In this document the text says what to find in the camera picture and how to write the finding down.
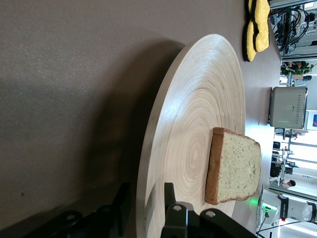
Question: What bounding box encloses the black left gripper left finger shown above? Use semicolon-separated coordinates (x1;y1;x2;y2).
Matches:
24;182;131;238

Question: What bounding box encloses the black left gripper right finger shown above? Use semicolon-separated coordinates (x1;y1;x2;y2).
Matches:
160;182;258;238

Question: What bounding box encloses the slice of toast bread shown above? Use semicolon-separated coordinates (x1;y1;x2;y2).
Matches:
204;127;262;205

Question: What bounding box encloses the round light wooden plate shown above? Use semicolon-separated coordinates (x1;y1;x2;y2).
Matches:
135;33;246;238

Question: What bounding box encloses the silver two-slot toaster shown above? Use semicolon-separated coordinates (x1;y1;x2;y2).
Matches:
268;86;309;130

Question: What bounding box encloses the seated person in background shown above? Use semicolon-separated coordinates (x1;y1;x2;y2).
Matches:
279;179;297;190

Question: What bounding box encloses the yellow quilted oven mitt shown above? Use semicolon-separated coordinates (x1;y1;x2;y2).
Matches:
243;21;259;62
247;0;271;53

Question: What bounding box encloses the green potted plant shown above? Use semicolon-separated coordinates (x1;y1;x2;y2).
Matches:
281;60;313;75

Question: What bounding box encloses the black cable bundle on rack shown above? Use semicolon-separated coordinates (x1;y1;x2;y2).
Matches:
269;0;317;52

